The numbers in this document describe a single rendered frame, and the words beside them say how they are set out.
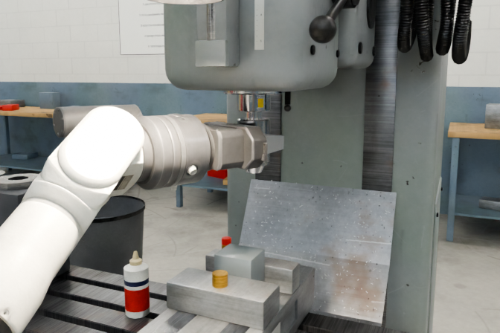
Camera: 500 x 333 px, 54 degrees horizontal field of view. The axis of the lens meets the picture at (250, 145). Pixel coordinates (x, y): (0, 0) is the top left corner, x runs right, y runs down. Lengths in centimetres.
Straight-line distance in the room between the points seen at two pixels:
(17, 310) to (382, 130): 76
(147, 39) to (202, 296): 531
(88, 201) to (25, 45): 671
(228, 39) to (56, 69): 626
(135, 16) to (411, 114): 520
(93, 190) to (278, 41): 27
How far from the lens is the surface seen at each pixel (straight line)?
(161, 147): 55
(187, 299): 71
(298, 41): 58
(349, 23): 76
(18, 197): 96
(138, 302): 86
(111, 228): 252
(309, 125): 105
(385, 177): 103
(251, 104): 67
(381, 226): 102
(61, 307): 94
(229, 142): 61
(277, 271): 76
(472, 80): 484
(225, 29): 57
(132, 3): 605
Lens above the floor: 133
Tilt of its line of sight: 9 degrees down
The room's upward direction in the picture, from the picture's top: straight up
